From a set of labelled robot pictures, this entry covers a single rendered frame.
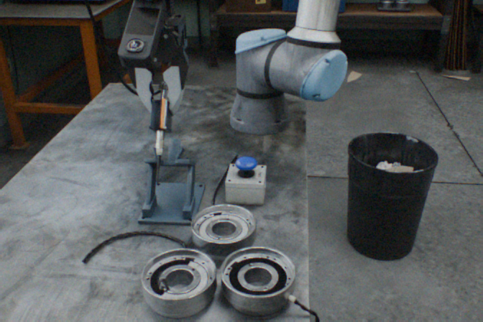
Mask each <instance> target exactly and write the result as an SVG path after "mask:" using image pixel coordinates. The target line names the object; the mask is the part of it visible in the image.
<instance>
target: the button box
mask: <svg viewBox="0 0 483 322"><path fill-rule="evenodd" d="M265 188H266V166H265V165H258V166H257V167H256V168H255V169H253V170H250V173H244V172H243V170H240V169H238V168H236V166H235V165H233V164H230V166H229V171H228V174H227V177H226V182H225V189H226V203H230V204H244V205H258V206H263V205H264V199H265Z"/></svg>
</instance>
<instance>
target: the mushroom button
mask: <svg viewBox="0 0 483 322"><path fill-rule="evenodd" d="M235 166H236V168H238V169H240V170H243V173H250V170H253V169H255V168H256V167H257V161H256V160H255V159H254V158H253V157H240V158H239V159H237V160H236V162H235Z"/></svg>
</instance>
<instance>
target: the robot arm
mask: <svg viewBox="0 0 483 322"><path fill-rule="evenodd" d="M340 3H341V0H299V4H298V13H297V19H296V23H295V28H294V29H292V30H291V31H290V32H288V33H287V35H286V33H285V31H284V30H281V29H262V30H256V31H252V32H247V33H244V34H241V35H239V36H238V37H237V39H236V51H235V54H236V98H235V100H234V104H233V106H232V109H231V113H230V125H231V126H232V127H233V128H234V129H235V130H237V131H239V132H243V133H247V134H257V135H264V134H275V133H278V132H281V131H283V130H285V129H287V128H288V127H289V126H290V112H289V109H288V105H287V102H286V100H285V95H284V93H287V94H290V95H293V96H297V97H300V98H302V99H303V100H311V101H316V102H323V101H327V100H329V99H330V98H331V97H332V96H333V95H334V94H335V93H336V92H337V91H338V90H339V88H340V87H341V84H342V83H343V81H344V78H345V75H346V70H347V61H346V59H347V58H346V55H345V54H344V53H343V52H342V51H340V50H339V48H340V44H341V40H340V39H339V38H338V36H337V35H336V25H337V20H338V16H339V7H340ZM179 17H180V18H179ZM184 28H185V32H184ZM181 32H182V33H183V45H180V41H181V35H180V33H181ZM286 38H287V39H286ZM187 46H188V38H187V27H186V17H185V14H175V10H174V1H173V0H134V2H133V4H132V10H131V12H130V15H129V19H128V22H127V24H126V29H125V31H124V35H123V38H122V41H121V44H120V48H119V51H118V54H119V57H120V60H121V64H122V65H123V66H124V67H126V69H127V71H128V74H129V77H130V78H131V80H132V83H133V85H134V88H135V89H136V90H137V93H138V94H139V97H140V98H141V100H142V102H143V104H144V105H145V106H146V108H147V109H148V110H149V112H150V113H151V111H152V99H154V98H153V94H154V89H153V87H152V80H153V78H154V69H153V68H152V65H153V62H162V63H163V64H164V65H167V64H168V63H169V61H171V64H170V65H169V66H168V67H167V68H166V69H165V70H164V73H163V79H164V82H165V83H166V84H167V87H168V92H167V97H168V99H169V106H168V109H169V111H170V114H171V116H174V115H175V113H176V111H177V110H178V109H179V108H180V105H181V102H182V99H183V94H184V90H185V82H186V79H187V76H188V70H189V59H188V55H187V54H186V53H185V49H186V47H187Z"/></svg>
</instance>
